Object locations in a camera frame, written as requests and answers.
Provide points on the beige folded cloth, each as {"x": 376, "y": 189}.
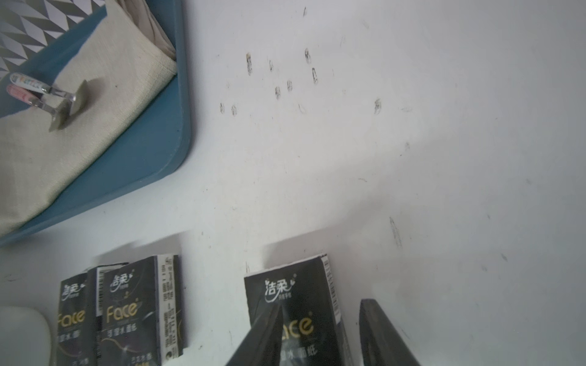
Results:
{"x": 127, "y": 61}

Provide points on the pink handled spoon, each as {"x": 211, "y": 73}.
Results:
{"x": 59, "y": 115}

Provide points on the white handled spoon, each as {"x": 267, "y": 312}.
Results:
{"x": 77, "y": 100}

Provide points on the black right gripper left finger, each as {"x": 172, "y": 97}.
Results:
{"x": 262, "y": 345}

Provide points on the teal plastic tray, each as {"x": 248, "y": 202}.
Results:
{"x": 153, "y": 147}

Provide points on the black tissue pack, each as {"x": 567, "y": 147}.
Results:
{"x": 313, "y": 332}
{"x": 79, "y": 319}
{"x": 142, "y": 313}

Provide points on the white plastic storage box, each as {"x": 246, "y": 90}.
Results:
{"x": 25, "y": 337}

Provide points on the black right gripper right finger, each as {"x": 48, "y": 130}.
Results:
{"x": 381, "y": 344}

